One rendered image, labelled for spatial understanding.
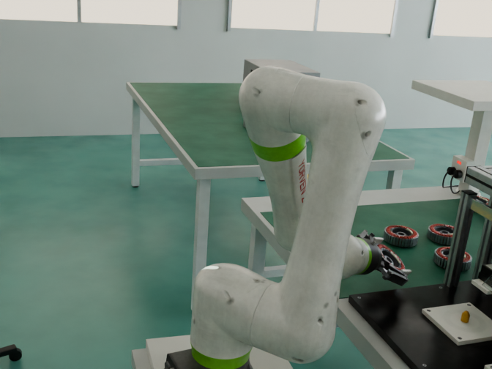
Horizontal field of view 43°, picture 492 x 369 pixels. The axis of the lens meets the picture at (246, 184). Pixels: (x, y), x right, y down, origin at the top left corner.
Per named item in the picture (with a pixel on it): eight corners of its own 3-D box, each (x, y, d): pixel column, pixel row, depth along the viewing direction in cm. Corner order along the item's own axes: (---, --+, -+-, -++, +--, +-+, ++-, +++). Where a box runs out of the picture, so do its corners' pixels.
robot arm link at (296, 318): (312, 383, 109) (385, 83, 103) (233, 350, 116) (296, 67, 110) (335, 362, 121) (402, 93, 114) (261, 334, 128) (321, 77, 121)
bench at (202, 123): (187, 321, 288) (195, 168, 262) (125, 184, 450) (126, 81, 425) (392, 295, 324) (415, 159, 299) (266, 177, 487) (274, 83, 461)
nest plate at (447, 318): (457, 345, 147) (458, 341, 147) (421, 312, 160) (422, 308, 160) (508, 337, 152) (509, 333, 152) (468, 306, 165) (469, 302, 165)
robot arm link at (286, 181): (283, 170, 123) (318, 135, 127) (241, 148, 129) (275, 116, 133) (303, 269, 150) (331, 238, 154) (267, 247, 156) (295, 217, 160)
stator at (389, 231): (392, 249, 200) (394, 239, 199) (377, 234, 210) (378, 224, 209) (423, 247, 203) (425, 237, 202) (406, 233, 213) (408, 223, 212)
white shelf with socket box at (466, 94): (449, 225, 223) (474, 101, 208) (394, 189, 256) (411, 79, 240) (526, 219, 235) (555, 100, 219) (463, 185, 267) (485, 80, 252)
